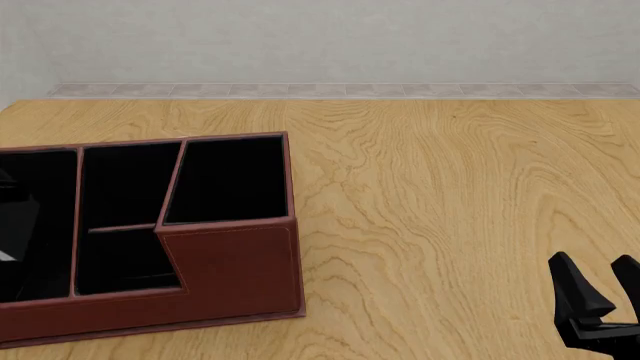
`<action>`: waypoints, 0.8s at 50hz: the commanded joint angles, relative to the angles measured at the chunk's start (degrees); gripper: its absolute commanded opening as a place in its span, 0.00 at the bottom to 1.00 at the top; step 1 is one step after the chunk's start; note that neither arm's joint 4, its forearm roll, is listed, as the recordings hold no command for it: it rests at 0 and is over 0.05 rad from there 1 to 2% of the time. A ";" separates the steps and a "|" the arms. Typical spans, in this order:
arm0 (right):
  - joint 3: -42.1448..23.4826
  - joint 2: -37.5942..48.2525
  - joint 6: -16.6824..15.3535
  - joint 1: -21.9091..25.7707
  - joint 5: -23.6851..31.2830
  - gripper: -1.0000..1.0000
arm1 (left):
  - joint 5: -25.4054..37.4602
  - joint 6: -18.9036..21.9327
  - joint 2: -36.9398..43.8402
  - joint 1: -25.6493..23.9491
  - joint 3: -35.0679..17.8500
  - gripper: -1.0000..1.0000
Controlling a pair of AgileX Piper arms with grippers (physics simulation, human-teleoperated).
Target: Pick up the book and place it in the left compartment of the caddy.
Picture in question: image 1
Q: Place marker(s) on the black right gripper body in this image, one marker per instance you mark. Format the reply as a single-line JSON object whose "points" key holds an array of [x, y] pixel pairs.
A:
{"points": [[600, 337]]}

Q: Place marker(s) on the red-brown desk caddy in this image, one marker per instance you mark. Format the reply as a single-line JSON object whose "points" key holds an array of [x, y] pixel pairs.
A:
{"points": [[235, 270]]}

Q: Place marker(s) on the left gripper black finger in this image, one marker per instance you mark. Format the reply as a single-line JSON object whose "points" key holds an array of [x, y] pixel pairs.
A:
{"points": [[17, 225]]}

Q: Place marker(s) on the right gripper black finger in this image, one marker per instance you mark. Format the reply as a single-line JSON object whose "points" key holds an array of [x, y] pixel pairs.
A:
{"points": [[631, 281], [580, 288]]}

